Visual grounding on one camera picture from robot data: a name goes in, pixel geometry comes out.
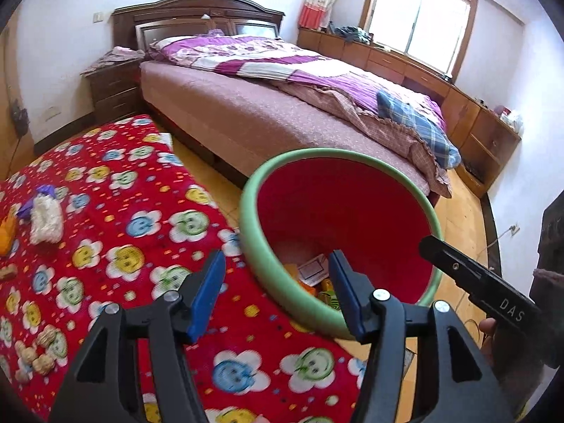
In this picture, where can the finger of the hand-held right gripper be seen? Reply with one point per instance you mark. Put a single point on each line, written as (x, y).
(458, 268)

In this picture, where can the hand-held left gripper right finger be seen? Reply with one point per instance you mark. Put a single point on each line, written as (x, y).
(348, 291)

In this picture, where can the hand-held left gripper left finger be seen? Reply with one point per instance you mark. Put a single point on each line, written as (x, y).
(205, 291)

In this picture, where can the yellow green plastic item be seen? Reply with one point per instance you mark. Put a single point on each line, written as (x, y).
(328, 295)

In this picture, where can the orange foam fruit net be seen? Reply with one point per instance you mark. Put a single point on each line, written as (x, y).
(291, 271)

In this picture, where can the red bin with green rim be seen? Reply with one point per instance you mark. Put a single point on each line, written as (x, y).
(335, 202)

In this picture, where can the person's right forearm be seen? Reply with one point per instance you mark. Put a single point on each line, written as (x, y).
(550, 283)

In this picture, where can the person's right hand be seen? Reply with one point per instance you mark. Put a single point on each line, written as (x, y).
(488, 328)

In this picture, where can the red smiley printed blanket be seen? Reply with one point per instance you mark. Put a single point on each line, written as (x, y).
(132, 211)

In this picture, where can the pink checked bedspread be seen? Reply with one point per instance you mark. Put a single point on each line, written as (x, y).
(396, 141)

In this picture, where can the blue plaid cloth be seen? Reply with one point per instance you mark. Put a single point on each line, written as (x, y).
(418, 123)

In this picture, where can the long wooden cabinet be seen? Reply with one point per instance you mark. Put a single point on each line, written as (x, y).
(476, 119)

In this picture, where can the white plastic bag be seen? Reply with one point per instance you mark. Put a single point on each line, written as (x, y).
(513, 119)

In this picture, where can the white foam fruit net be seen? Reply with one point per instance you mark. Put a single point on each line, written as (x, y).
(46, 222)

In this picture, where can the purple cloth item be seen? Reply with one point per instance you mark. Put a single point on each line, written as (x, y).
(44, 191)

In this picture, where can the bed with purple quilt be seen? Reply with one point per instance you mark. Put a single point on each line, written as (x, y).
(264, 110)

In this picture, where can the small wooden block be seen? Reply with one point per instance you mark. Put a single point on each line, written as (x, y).
(6, 272)

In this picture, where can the dark wooden nightstand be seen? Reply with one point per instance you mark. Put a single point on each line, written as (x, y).
(114, 92)

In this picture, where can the purple floral quilt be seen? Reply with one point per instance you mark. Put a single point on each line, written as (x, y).
(273, 57)

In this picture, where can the purple floral pillow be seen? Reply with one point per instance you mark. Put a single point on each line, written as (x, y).
(176, 44)

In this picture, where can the pink cloth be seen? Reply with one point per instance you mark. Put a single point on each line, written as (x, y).
(119, 55)

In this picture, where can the teal cloth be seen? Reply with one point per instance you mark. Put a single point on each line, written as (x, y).
(352, 33)

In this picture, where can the wooden framed window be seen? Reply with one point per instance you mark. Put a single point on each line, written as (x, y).
(418, 13)

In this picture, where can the dark wooden headboard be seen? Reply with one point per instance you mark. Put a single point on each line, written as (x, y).
(198, 9)

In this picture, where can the low white wall socket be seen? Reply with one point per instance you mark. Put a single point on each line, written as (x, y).
(513, 229)

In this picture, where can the black wall bag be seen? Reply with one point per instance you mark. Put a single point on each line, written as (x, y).
(20, 119)

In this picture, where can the white light switch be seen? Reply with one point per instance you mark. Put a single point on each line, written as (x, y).
(98, 17)

